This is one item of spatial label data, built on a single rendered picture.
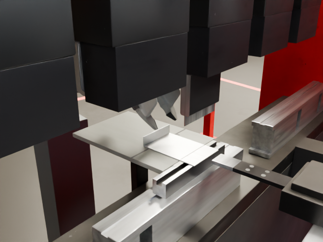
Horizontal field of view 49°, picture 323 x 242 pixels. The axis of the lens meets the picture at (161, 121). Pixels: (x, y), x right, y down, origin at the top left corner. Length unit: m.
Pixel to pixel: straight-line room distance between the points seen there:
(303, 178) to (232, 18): 0.28
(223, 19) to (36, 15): 0.34
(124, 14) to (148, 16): 0.04
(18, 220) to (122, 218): 1.74
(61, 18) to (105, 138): 0.46
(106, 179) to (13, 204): 0.61
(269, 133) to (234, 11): 0.44
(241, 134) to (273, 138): 0.16
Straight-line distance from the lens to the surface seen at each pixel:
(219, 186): 0.76
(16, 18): 0.34
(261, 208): 0.96
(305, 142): 1.11
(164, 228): 0.63
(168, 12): 0.48
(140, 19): 0.44
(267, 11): 0.75
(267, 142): 0.99
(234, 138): 1.09
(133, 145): 0.75
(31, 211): 2.35
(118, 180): 2.52
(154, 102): 0.68
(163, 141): 0.76
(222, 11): 0.60
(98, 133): 0.81
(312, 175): 0.62
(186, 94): 0.61
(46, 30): 0.36
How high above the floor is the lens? 1.33
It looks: 23 degrees down
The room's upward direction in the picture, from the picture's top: straight up
